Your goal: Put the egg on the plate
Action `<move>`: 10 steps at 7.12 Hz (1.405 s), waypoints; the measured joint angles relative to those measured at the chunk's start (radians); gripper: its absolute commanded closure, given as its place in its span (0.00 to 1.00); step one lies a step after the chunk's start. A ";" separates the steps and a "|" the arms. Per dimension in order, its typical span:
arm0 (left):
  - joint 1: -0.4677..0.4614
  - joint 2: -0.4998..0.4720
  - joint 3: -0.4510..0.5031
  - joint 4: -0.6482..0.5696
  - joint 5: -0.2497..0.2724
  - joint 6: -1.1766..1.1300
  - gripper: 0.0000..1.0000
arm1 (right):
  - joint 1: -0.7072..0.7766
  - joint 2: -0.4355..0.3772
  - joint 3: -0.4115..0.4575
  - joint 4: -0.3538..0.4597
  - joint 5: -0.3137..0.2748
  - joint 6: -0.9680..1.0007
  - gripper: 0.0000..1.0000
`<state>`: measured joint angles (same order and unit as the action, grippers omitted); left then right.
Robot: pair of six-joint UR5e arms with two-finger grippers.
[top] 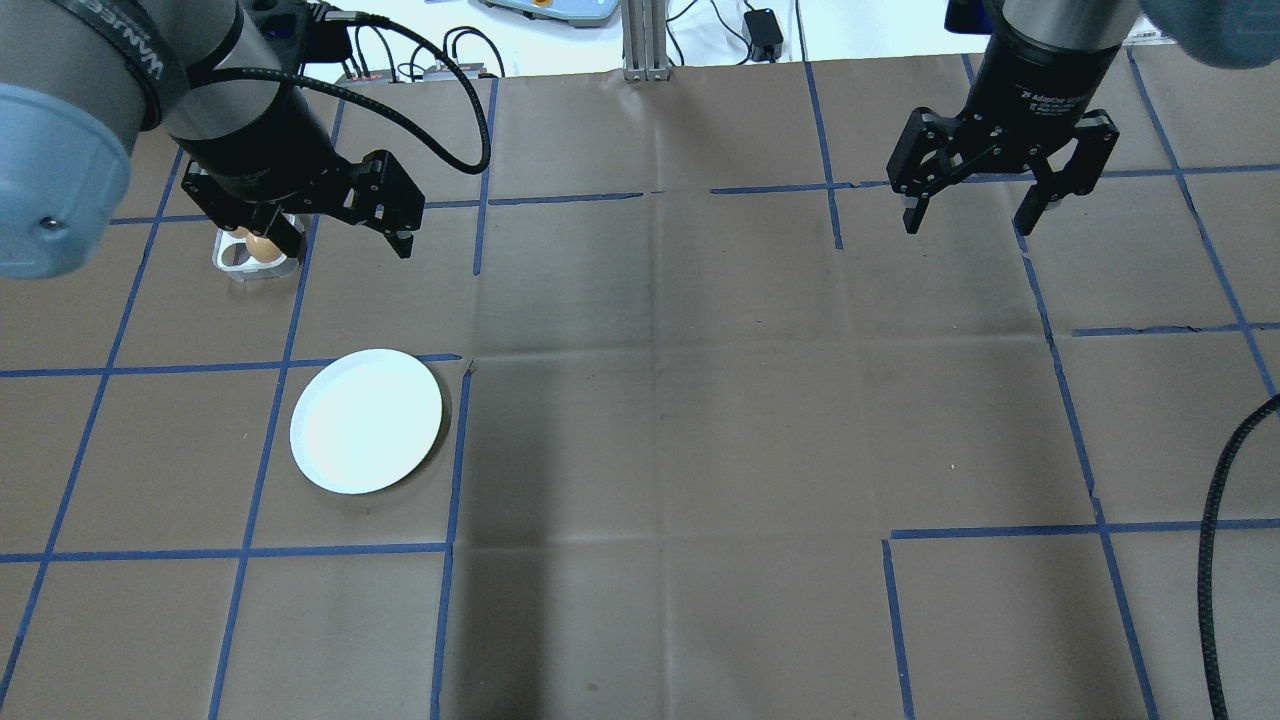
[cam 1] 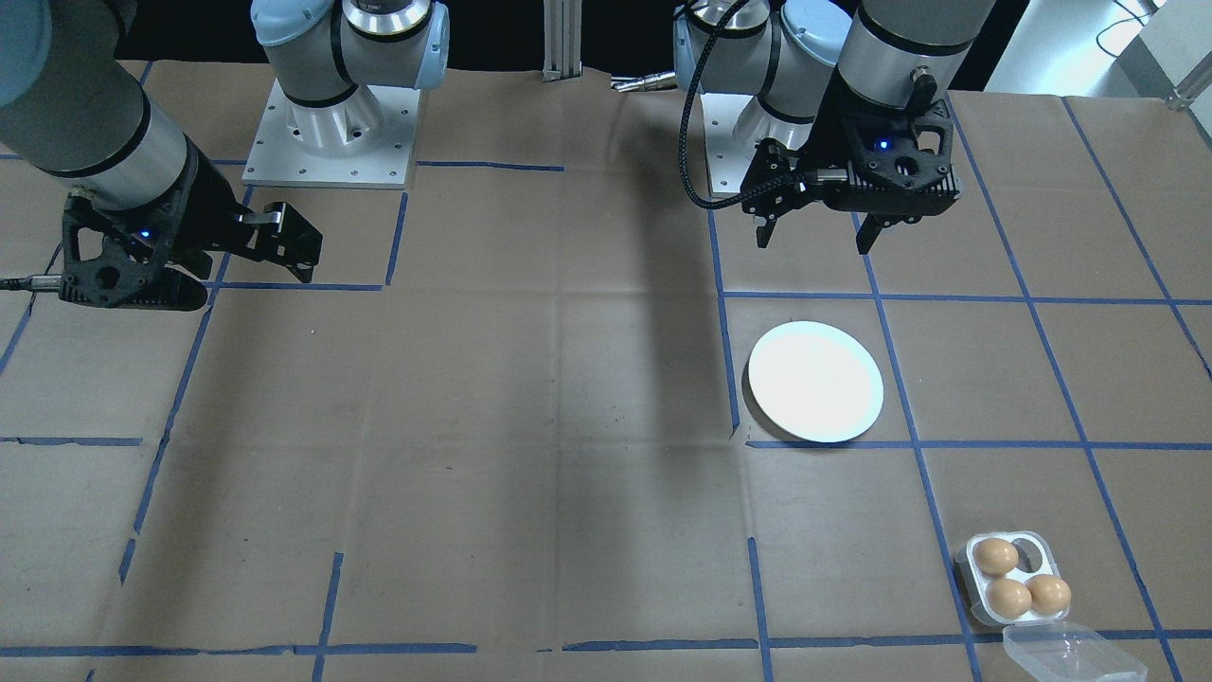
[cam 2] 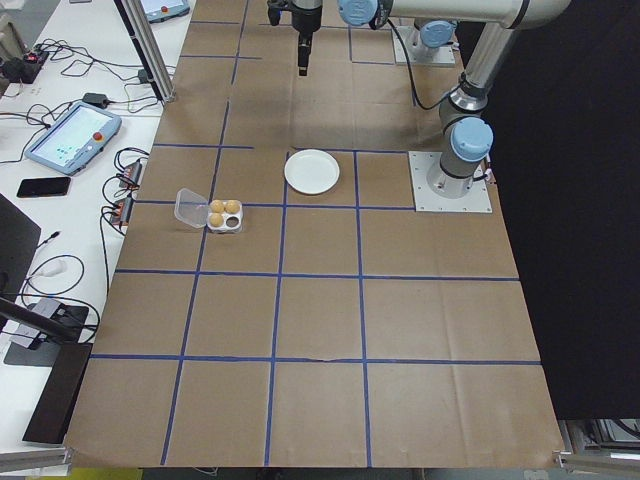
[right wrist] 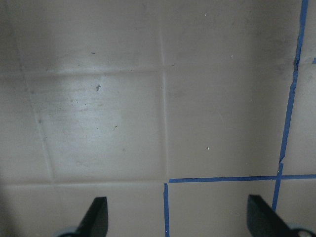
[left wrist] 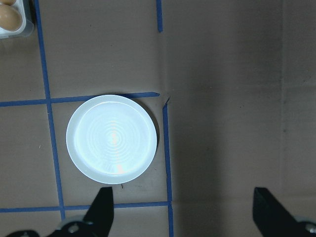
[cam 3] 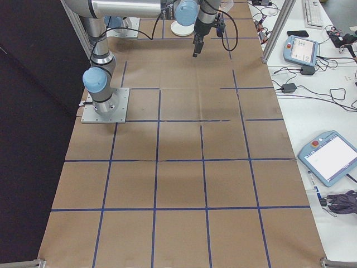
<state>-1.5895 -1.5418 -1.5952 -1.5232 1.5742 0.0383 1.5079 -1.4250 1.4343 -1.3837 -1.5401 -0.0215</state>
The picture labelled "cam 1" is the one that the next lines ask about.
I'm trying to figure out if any white round plate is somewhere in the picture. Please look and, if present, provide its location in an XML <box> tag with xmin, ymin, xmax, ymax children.
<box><xmin>747</xmin><ymin>321</ymin><xmax>885</xmax><ymax>444</ymax></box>

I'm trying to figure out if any thin black cable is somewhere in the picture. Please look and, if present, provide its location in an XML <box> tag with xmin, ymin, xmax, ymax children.
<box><xmin>1098</xmin><ymin>0</ymin><xmax>1166</xmax><ymax>58</ymax></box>

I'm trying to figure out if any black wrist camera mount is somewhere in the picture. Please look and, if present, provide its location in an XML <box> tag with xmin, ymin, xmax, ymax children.
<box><xmin>59</xmin><ymin>194</ymin><xmax>211</xmax><ymax>312</ymax></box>
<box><xmin>819</xmin><ymin>90</ymin><xmax>959</xmax><ymax>226</ymax></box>

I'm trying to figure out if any clear plastic egg box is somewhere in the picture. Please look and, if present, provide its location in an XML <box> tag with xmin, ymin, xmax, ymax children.
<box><xmin>954</xmin><ymin>530</ymin><xmax>1150</xmax><ymax>682</ymax></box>

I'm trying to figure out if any aluminium frame post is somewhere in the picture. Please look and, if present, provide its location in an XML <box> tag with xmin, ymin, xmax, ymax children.
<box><xmin>542</xmin><ymin>0</ymin><xmax>585</xmax><ymax>83</ymax></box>

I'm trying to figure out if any brown egg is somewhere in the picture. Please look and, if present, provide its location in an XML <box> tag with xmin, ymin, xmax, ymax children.
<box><xmin>1027</xmin><ymin>574</ymin><xmax>1073</xmax><ymax>616</ymax></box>
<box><xmin>986</xmin><ymin>578</ymin><xmax>1033</xmax><ymax>620</ymax></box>
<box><xmin>975</xmin><ymin>538</ymin><xmax>1020</xmax><ymax>577</ymax></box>

